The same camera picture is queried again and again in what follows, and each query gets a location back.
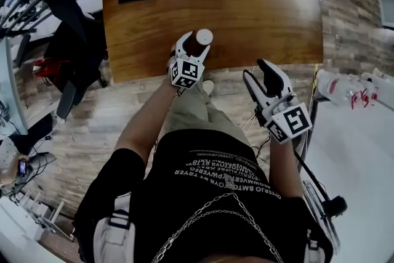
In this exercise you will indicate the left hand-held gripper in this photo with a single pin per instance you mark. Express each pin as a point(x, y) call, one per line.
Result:
point(186, 71)

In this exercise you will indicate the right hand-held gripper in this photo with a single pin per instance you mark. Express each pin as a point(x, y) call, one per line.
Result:
point(294, 121)

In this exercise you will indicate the person's left forearm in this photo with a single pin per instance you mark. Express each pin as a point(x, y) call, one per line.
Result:
point(141, 126)

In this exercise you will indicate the person's right forearm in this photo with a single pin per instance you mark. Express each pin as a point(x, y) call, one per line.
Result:
point(284, 169)

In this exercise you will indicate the person's white shoe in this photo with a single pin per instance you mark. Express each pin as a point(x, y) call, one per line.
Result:
point(208, 87)

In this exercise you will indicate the khaki trousers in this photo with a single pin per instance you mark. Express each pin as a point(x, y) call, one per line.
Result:
point(197, 114)

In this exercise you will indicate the plastic pack of water bottles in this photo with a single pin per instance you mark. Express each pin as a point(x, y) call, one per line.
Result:
point(341, 89)

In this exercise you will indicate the black office chair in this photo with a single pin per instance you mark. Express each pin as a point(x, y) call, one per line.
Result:
point(64, 37)

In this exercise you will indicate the red bag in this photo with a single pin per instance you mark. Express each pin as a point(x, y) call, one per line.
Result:
point(50, 67)

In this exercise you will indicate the black printed t-shirt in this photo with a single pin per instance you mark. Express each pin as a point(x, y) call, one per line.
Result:
point(200, 224)

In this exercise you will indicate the glass-topped white desk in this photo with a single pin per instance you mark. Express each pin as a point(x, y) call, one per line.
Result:
point(10, 92)

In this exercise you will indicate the white stool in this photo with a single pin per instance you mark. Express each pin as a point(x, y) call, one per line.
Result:
point(43, 215)

